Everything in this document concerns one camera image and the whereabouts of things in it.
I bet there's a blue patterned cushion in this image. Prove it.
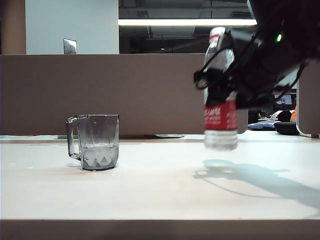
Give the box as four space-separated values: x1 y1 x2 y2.
248 120 279 132

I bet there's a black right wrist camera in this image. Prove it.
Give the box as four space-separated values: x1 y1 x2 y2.
219 26 262 52

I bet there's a metal wall switch plate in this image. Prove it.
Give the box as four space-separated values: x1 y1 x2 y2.
63 37 78 55

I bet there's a thin black camera cable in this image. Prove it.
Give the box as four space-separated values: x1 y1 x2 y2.
199 44 258 76

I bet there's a black bag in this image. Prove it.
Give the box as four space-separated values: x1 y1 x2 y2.
273 109 300 136

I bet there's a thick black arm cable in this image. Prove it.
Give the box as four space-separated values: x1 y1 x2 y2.
271 61 308 101

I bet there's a person in orange shirt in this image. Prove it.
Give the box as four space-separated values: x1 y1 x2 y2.
289 97 298 123

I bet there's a long white ceiling light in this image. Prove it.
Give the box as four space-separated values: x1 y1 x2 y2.
118 18 258 27

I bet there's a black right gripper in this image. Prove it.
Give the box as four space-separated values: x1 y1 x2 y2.
193 37 308 110

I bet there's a clear water bottle red label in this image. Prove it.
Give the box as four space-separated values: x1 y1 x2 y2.
203 26 239 152

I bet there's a short brown desk partition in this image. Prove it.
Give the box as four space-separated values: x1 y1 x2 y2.
296 58 320 139

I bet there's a wide black computer monitor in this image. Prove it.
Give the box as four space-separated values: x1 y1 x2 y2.
272 92 298 112

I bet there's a clear grey faceted plastic mug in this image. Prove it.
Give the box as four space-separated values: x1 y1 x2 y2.
66 114 120 172

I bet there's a flat metal partition foot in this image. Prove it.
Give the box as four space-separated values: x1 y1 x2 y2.
154 134 186 139

